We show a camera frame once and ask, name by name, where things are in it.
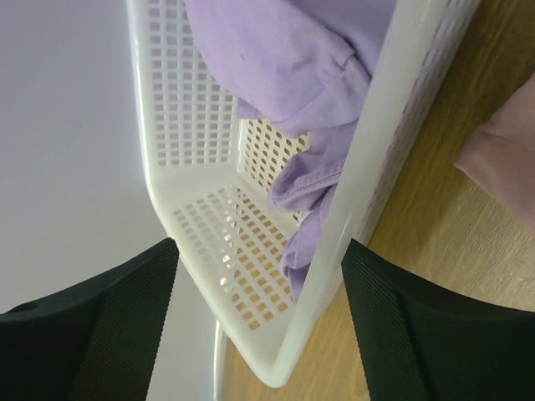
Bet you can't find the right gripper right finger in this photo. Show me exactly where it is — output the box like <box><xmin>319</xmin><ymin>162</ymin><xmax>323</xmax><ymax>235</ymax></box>
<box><xmin>342</xmin><ymin>240</ymin><xmax>534</xmax><ymax>400</ymax></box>

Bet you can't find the white plastic basket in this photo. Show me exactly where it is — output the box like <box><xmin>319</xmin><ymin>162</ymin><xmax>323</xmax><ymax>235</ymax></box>
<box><xmin>128</xmin><ymin>1</ymin><xmax>478</xmax><ymax>388</ymax></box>

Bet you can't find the folded pink t shirt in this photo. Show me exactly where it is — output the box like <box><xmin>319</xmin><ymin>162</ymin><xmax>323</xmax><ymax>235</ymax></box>
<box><xmin>455</xmin><ymin>77</ymin><xmax>534</xmax><ymax>234</ymax></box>

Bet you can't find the purple t shirt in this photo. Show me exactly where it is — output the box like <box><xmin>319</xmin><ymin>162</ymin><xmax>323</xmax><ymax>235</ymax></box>
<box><xmin>185</xmin><ymin>1</ymin><xmax>395</xmax><ymax>297</ymax></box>

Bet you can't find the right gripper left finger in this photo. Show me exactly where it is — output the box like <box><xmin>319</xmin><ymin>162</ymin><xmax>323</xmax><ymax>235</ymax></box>
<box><xmin>1</xmin><ymin>238</ymin><xmax>179</xmax><ymax>400</ymax></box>

